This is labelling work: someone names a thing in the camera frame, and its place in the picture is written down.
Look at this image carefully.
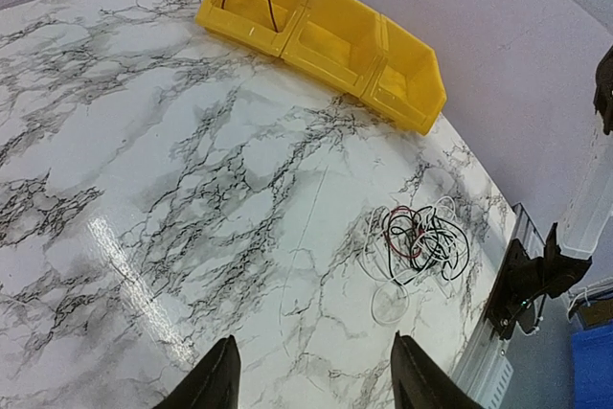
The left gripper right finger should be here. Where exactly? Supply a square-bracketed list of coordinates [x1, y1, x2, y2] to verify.
[390, 331, 479, 409]

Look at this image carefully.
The yellow bin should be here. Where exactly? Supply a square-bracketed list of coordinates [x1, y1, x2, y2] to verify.
[282, 0, 382, 97]
[360, 16, 446, 135]
[195, 0, 307, 57]

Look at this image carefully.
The aluminium front rail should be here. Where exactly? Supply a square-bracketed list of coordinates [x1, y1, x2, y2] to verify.
[451, 203, 544, 408]

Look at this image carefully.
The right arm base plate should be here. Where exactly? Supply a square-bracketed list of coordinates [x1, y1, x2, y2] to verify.
[486, 224, 592, 340]

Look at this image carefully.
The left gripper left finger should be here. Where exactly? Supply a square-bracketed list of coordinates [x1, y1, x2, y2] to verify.
[165, 335, 241, 409]

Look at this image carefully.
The yellow bin right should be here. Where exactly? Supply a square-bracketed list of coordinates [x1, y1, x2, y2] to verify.
[360, 16, 446, 135]

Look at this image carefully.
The yellow bin middle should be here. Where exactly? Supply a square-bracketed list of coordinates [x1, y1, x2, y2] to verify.
[282, 0, 382, 97]

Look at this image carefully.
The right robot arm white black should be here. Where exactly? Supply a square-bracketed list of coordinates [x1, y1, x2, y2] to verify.
[361, 0, 612, 230]

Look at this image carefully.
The cable pile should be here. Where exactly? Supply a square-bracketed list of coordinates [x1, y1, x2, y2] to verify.
[363, 195, 471, 327]

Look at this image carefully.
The yellow bin left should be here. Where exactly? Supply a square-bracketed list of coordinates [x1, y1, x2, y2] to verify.
[195, 0, 307, 57]

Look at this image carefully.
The blue box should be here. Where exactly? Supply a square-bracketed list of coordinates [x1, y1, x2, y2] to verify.
[571, 299, 612, 408]

